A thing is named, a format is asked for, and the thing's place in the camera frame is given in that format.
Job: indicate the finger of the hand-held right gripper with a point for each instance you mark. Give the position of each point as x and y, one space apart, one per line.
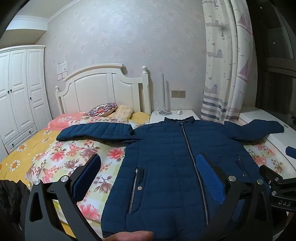
270 173
291 152

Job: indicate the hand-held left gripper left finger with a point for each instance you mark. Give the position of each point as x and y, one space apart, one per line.
86 171

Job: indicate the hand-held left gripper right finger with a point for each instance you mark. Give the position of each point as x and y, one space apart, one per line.
209 179

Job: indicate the blue puffer jacket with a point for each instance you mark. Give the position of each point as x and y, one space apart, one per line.
166 162

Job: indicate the person's left hand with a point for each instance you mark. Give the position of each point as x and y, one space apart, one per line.
131 236

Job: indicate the floral quilt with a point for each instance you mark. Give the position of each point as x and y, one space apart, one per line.
69 157

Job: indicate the pink floral pillow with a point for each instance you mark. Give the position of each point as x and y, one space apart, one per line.
62 120

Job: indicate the purple patterned cushion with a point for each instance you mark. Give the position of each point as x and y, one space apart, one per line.
101 110

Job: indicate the yellow daisy bedsheet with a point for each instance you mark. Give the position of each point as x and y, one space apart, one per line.
23 150

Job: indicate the white nightstand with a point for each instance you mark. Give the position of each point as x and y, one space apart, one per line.
182 117

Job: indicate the yellow pillow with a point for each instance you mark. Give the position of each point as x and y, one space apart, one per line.
122 112

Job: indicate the dark furry cloth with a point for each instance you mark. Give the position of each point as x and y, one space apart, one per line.
11 204

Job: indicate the white bed headboard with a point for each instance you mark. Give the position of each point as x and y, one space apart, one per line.
99 88

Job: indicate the white pole lamp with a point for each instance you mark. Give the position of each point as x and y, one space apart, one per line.
163 97

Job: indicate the dark window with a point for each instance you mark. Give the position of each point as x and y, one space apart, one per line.
277 58

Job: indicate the white wardrobe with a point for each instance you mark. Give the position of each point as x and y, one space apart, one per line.
18 92

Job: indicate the printed curtain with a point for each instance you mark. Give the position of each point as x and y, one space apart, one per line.
222 58

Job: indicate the wall socket plate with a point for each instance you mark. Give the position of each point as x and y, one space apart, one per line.
178 94

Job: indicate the paper notices on wall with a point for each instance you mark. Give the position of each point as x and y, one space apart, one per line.
62 68

